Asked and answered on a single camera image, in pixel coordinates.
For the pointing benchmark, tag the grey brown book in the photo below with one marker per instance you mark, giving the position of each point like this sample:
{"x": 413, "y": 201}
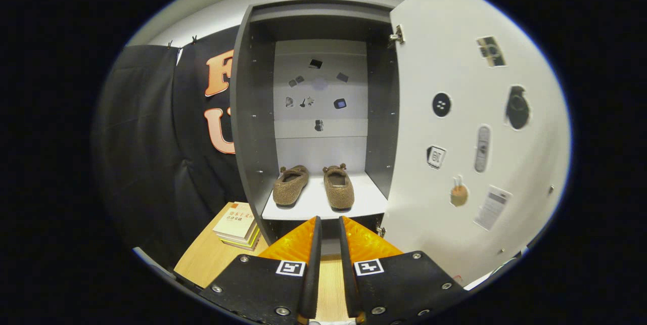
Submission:
{"x": 242, "y": 245}

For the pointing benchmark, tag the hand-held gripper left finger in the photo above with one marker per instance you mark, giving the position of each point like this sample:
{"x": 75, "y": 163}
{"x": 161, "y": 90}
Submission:
{"x": 312, "y": 284}

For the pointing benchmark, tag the beige shoe cabinet door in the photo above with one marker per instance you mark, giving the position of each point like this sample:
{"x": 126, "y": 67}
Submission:
{"x": 429, "y": 62}

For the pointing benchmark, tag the black backdrop cloth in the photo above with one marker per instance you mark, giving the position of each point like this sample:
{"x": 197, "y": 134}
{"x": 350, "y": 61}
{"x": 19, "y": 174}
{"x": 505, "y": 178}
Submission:
{"x": 136, "y": 138}

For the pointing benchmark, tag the grey panel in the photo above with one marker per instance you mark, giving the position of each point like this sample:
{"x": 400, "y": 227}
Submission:
{"x": 151, "y": 262}

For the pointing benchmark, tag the brown fuzzy shoe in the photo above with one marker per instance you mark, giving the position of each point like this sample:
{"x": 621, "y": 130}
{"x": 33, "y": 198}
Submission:
{"x": 339, "y": 191}
{"x": 289, "y": 188}

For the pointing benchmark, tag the beige orange cover book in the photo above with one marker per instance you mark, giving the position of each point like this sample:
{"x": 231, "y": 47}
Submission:
{"x": 235, "y": 219}

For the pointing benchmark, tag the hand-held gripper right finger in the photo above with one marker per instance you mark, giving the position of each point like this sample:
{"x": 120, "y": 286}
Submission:
{"x": 350, "y": 284}

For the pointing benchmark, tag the dark grey shoe cabinet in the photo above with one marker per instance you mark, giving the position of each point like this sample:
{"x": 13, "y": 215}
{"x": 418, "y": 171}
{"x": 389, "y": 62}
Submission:
{"x": 247, "y": 112}

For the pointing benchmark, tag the metal door hinge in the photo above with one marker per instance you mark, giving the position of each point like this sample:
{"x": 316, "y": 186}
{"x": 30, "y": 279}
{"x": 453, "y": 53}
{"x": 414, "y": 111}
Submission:
{"x": 398, "y": 37}
{"x": 380, "y": 231}

